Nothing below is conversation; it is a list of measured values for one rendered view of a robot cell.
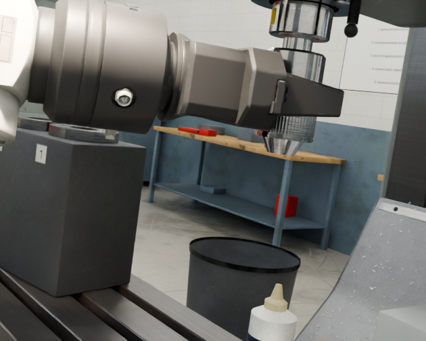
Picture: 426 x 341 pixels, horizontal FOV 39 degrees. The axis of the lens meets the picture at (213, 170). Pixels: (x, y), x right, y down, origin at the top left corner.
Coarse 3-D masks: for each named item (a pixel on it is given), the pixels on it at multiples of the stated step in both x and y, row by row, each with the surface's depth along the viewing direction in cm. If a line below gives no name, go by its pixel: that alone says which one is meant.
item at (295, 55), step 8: (272, 48) 45; (280, 48) 44; (288, 48) 44; (288, 56) 44; (296, 56) 44; (304, 56) 44; (312, 56) 44; (320, 56) 44; (312, 64) 44; (320, 64) 45
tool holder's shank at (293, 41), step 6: (282, 36) 46; (288, 36) 45; (294, 36) 45; (300, 36) 44; (288, 42) 45; (294, 42) 45; (300, 42) 45; (306, 42) 45; (312, 42) 46; (294, 48) 45; (300, 48) 45; (306, 48) 45
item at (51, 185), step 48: (48, 144) 72; (96, 144) 72; (0, 192) 79; (48, 192) 72; (96, 192) 73; (0, 240) 79; (48, 240) 72; (96, 240) 74; (48, 288) 72; (96, 288) 76
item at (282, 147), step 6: (264, 138) 46; (270, 138) 46; (264, 144) 47; (270, 144) 46; (276, 144) 46; (282, 144) 45; (288, 144) 45; (294, 144) 46; (300, 144) 46; (270, 150) 46; (276, 150) 46; (282, 150) 46; (288, 150) 46; (294, 150) 46
